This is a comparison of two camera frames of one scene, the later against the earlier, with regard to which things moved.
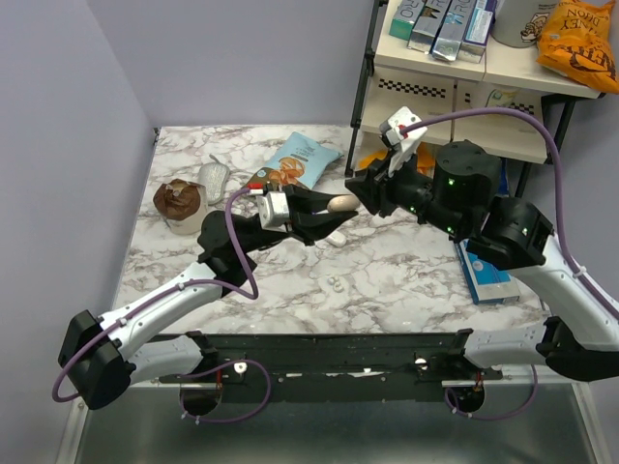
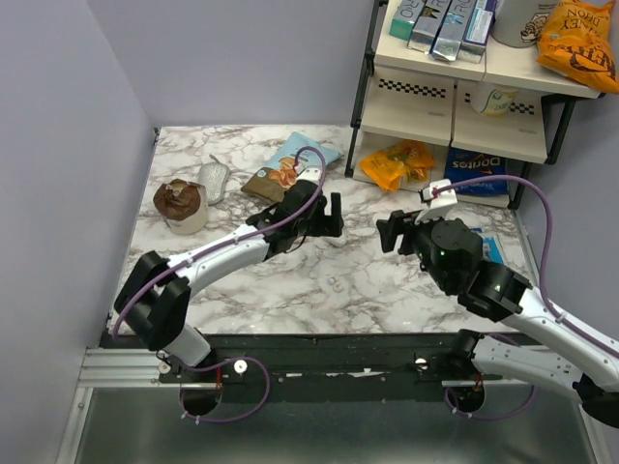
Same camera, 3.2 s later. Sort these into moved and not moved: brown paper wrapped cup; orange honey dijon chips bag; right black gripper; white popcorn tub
Moved: right black gripper
Not moved: orange honey dijon chips bag; white popcorn tub; brown paper wrapped cup
